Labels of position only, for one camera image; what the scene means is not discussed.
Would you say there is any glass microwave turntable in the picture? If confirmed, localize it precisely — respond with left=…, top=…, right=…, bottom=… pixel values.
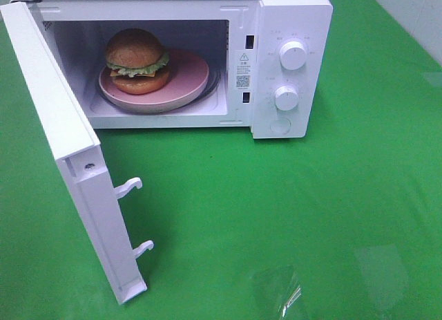
left=102, top=70, right=221, bottom=115

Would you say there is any lower white round knob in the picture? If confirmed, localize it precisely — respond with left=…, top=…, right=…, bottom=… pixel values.
left=274, top=85, right=299, bottom=111

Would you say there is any white microwave oven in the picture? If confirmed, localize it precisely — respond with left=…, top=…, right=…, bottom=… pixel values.
left=1, top=0, right=333, bottom=138

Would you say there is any burger with lettuce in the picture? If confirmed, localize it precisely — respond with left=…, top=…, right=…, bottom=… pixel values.
left=105, top=28, right=170, bottom=95

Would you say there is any round door release button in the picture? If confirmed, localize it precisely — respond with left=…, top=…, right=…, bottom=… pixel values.
left=270, top=117, right=291, bottom=135

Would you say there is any pink round plate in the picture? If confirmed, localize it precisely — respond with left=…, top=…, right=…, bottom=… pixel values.
left=99, top=49, right=209, bottom=114

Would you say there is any upper white round knob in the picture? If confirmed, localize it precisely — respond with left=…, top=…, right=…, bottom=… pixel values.
left=279, top=39, right=308, bottom=70

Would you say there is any white round knob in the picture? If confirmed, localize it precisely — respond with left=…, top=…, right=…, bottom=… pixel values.
left=279, top=39, right=308, bottom=70
left=274, top=85, right=299, bottom=111

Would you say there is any white microwave door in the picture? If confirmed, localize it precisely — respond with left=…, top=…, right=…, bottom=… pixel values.
left=1, top=2, right=154, bottom=304

